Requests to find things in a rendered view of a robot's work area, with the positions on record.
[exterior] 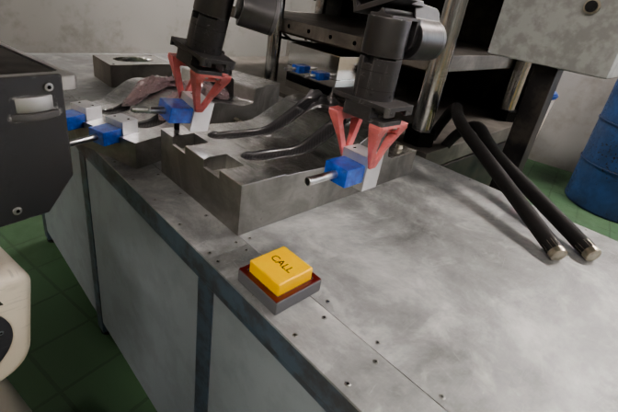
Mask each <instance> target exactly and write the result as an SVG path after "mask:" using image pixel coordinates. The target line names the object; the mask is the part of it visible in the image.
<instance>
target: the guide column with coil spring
mask: <svg viewBox="0 0 618 412"><path fill-rule="evenodd" d="M284 8H285V0H280V14H279V18H278V22H277V25H276V28H275V29H274V32H273V33H272V35H271V36H269V35H268V44H267V54H266V63H265V73H264V78H265V79H268V80H271V81H275V82H277V76H278V68H279V58H280V43H281V34H282V25H283V17H284Z"/></svg>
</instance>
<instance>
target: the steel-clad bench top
mask: <svg viewBox="0 0 618 412"><path fill-rule="evenodd" d="M28 54H29V55H32V56H34V57H36V58H38V59H41V60H43V61H44V62H47V63H50V64H52V65H55V66H57V67H59V68H62V69H64V70H65V71H67V72H70V73H72V74H75V76H76V84H77V89H74V90H65V91H63V97H64V105H65V106H70V105H71V104H70V102H75V101H80V100H88V101H96V100H99V99H101V98H103V97H104V96H106V95H107V94H108V93H110V92H111V91H112V90H114V89H115V88H116V87H113V88H112V87H110V86H108V85H107V84H105V83H104V82H102V81H101V80H99V79H98V78H96V77H95V76H94V65H93V54H152V55H154V56H156V57H158V58H160V59H162V60H164V61H166V62H169V60H168V57H167V55H168V53H28ZM96 152H97V151H96ZM97 153H98V154H99V155H100V156H101V157H102V158H103V159H104V160H105V161H106V162H107V163H108V164H109V165H110V166H111V167H112V168H113V169H114V170H115V171H116V172H117V173H118V174H119V175H120V176H121V177H122V178H123V179H124V180H125V181H126V182H127V183H128V184H129V185H130V186H131V187H132V188H133V189H134V190H135V191H136V192H137V193H138V194H139V195H140V196H141V197H142V198H143V199H144V200H145V201H146V202H147V203H148V204H149V205H150V206H151V207H152V208H153V209H154V210H155V211H156V212H157V213H158V214H159V215H160V216H161V217H162V218H163V219H164V220H166V221H167V222H168V223H169V224H170V225H171V226H172V227H173V228H174V229H175V230H176V231H177V232H178V233H179V234H180V235H181V236H182V237H183V238H184V239H185V240H186V241H187V242H188V243H189V244H190V245H191V246H192V247H193V248H194V249H195V250H196V251H197V252H198V253H199V254H200V255H201V256H202V257H203V258H204V259H205V260H206V261H207V262H208V263H209V264H210V265H211V266H212V267H213V268H214V269H215V270H216V271H217V272H218V273H219V274H220V275H221V276H222V277H223V278H224V279H225V280H226V281H227V282H228V283H229V284H230V285H231V286H232V287H233V288H234V289H235V290H236V291H238V292H239V293H240V294H241V295H242V296H243V297H244V298H245V299H246V300H247V301H248V302H249V303H250V304H251V305H252V306H253V307H254V308H255V309H256V310H257V311H258V312H259V313H260V314H261V315H262V316H263V317H264V318H265V319H266V320H267V321H268V322H269V323H270V324H271V325H272V326H273V327H274V328H275V329H276V330H277V331H278V332H279V333H280V334H281V335H282V336H283V337H284V338H285V339H286V340H287V341H288V342H289V343H290V344H291V345H292V346H293V347H294V348H295V349H296V350H297V351H298V352H299V353H300V354H301V355H302V356H303V357H304V358H305V359H306V360H307V361H308V362H310V363H311V364H312V365H313V366H314V367H315V368H316V369H317V370H318V371H319V372H320V373H321V374H322V375H323V376H324V377H325V378H326V379H327V380H328V381H329V382H330V383H331V384H332V385H333V386H334V387H335V388H336V389H337V390H338V391H339V392H340V393H341V394H342V395H343V396H344V397H345V398H346V399H347V400H348V401H349V402H350V403H351V404H352V405H353V406H354V407H355V408H356V409H357V410H358V411H359V412H618V242H617V241H615V240H613V239H611V238H609V237H607V236H605V235H601V234H599V233H596V232H594V231H592V230H590V229H588V228H586V227H583V226H581V225H579V224H576V223H575V225H576V226H577V227H578V228H579V229H580V230H581V231H582V232H583V233H584V234H585V235H586V236H587V237H588V238H589V239H590V240H591V241H592V242H593V243H594V244H595V245H596V246H597V247H598V248H599V249H600V250H601V255H600V256H599V257H598V258H597V259H595V260H592V261H587V260H586V259H585V258H584V257H582V256H581V255H580V254H579V252H578V251H577V250H576V249H575V248H574V247H573V246H572V245H570V244H569V243H568V242H567V240H566V239H565V238H564V237H563V236H562V235H561V234H560V233H559V232H558V231H557V230H556V229H555V228H554V227H553V225H552V224H551V223H550V222H549V221H548V220H547V219H546V218H545V217H544V216H543V215H542V214H541V213H540V212H539V211H538V209H537V208H536V207H535V206H534V205H533V208H534V209H535V210H536V211H537V212H538V213H539V215H540V216H541V217H542V219H543V220H544V221H545V223H546V224H547V225H548V227H549V228H550V229H551V230H552V232H553V233H554V234H555V236H556V237H557V238H558V240H559V241H560V242H561V244H562V245H563V246H564V248H565V249H566V251H567V255H566V256H565V257H564V258H562V259H560V260H551V258H549V257H548V256H547V254H546V253H545V251H544V250H543V248H542V247H541V246H540V244H539V243H538V241H537V240H536V239H535V237H534V236H533V235H532V233H531V231H530V230H529V229H528V227H527V226H526V224H525V223H524V222H523V220H522V219H521V218H520V216H519V215H518V214H517V213H516V211H515V210H514V208H513V207H512V206H511V204H510V203H509V201H508V200H507V198H506V197H505V196H504V194H503V193H502V192H501V191H499V190H497V189H493V188H491V187H489V186H488V185H485V184H483V183H481V182H478V181H476V180H474V179H471V178H469V177H466V176H464V175H462V174H459V173H457V172H455V171H452V170H450V169H449V168H446V167H444V166H440V165H438V164H436V163H433V162H431V161H429V160H427V159H425V158H423V157H420V156H418V155H415V159H414V162H413V165H412V168H411V172H410V174H408V175H405V176H402V177H399V178H396V179H393V180H390V181H387V182H385V183H383V184H380V185H377V186H376V187H374V188H372V189H367V190H364V191H360V192H357V193H355V194H352V195H349V196H347V197H345V198H342V199H339V200H335V201H332V202H329V203H327V204H324V205H322V206H319V207H316V208H313V209H312V210H309V211H306V212H302V213H299V214H296V215H293V216H292V217H289V218H286V219H283V220H281V221H278V222H275V223H271V224H269V225H266V226H263V227H260V228H258V229H256V230H253V231H250V232H248V233H245V234H242V235H236V234H235V233H234V232H232V231H231V230H230V229H229V228H228V227H227V226H225V225H224V224H223V223H222V222H220V221H219V220H218V219H217V218H216V217H214V216H213V215H212V214H211V213H210V212H208V211H207V210H206V209H205V208H204V207H202V206H201V205H200V204H199V203H198V202H196V201H195V200H194V199H193V198H191V197H190V195H189V194H188V193H187V192H185V191H184V190H183V189H182V188H180V187H179V186H178V185H177V184H176V183H174V182H173V181H172V180H171V179H170V178H169V177H167V176H166V175H165V174H164V173H162V167H161V161H159V162H156V163H153V164H151V165H148V166H144V167H141V168H138V169H136V168H133V167H131V166H128V165H125V164H123V163H122V162H120V161H117V160H115V159H113V158H111V157H108V156H106V155H104V154H101V153H99V152H97ZM283 246H285V247H286V248H288V249H289V250H290V251H292V252H293V254H294V255H296V256H297V257H298V258H300V259H301V260H303V261H304V262H305V263H306V264H308V265H309V266H310V267H312V268H313V273H314V274H315V275H317V276H318V277H319V278H320V279H321V285H320V290H319V291H318V292H316V293H314V294H312V295H311V296H309V297H307V298H305V299H303V300H302V301H300V302H298V303H297V304H295V305H293V306H291V307H289V308H288V309H286V310H284V311H282V312H281V313H279V314H277V315H274V314H273V313H272V312H271V311H270V310H269V309H268V308H267V307H266V306H265V305H263V304H262V303H261V302H260V301H259V300H258V299H257V298H256V297H255V296H254V295H253V294H252V293H251V292H250V291H249V290H248V289H247V288H246V287H245V286H244V285H242V284H241V283H240V282H239V281H238V270H239V269H240V268H242V267H244V266H246V265H248V264H250V260H252V259H254V258H258V257H260V256H262V255H265V254H267V253H269V252H271V251H273V250H276V249H278V248H280V247H283Z"/></svg>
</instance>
